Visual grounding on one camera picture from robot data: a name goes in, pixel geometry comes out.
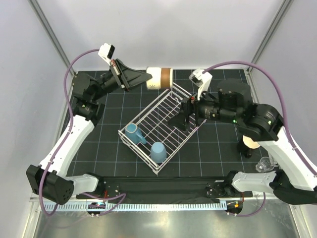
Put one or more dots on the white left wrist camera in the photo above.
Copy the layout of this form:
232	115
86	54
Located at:
106	51

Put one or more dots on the clear glass cup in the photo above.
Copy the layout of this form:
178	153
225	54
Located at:
265	164

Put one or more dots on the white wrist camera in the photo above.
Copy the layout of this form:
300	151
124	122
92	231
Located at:
106	51
201	80

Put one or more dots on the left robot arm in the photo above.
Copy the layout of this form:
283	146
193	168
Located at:
49	179

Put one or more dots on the aluminium frame rail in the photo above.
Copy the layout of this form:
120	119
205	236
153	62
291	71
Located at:
256	100

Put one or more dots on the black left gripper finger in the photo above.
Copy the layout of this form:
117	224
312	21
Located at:
134	85
131	74

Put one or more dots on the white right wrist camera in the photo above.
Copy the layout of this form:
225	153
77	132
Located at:
201	80

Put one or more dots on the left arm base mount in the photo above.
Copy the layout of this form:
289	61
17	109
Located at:
110	189

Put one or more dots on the light blue plastic cup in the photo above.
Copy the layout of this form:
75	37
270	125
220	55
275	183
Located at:
158	152

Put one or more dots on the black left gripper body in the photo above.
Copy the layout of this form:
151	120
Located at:
107	83

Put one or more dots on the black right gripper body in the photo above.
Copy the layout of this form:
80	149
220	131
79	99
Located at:
208	109

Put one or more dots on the black cup cream inside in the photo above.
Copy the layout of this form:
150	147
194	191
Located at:
246	146

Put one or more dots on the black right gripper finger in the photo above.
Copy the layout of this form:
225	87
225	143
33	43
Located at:
194	123
179	121

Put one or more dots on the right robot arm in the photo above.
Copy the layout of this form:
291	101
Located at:
294	183

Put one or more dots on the black grid mat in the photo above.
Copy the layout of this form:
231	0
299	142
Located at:
211	151

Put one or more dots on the blue glazed ceramic mug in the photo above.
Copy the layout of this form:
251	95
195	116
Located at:
133	133

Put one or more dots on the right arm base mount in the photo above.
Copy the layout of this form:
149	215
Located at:
221	189

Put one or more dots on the brown and cream cup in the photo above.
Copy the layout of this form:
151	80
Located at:
162	78

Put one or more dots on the white slotted cable duct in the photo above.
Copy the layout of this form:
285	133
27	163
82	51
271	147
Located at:
98	206

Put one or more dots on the white wire dish rack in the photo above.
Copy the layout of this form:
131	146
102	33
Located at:
152	122

